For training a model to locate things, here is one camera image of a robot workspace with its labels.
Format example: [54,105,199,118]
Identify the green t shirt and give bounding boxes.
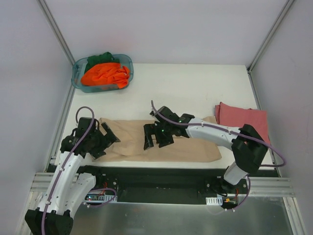
[85,52,120,73]

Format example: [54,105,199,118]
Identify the orange t shirt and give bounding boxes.
[81,63,131,89]

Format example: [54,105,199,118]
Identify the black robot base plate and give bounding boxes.
[46,164,247,205]

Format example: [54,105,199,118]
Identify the beige t shirt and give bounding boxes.
[98,118,222,163]

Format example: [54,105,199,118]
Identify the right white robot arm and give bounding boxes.
[143,106,268,196]

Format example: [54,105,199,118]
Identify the folded red t shirt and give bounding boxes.
[215,102,270,144]

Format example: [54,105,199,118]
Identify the aluminium frame post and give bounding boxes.
[37,0,75,66]
[246,0,298,74]

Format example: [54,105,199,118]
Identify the left aluminium frame post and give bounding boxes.
[37,0,75,66]

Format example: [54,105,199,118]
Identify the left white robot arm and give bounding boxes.
[24,117,120,235]

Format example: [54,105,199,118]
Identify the teal plastic basket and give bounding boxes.
[71,54,134,93]

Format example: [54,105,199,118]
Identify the right aluminium frame post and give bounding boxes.
[246,0,298,74]

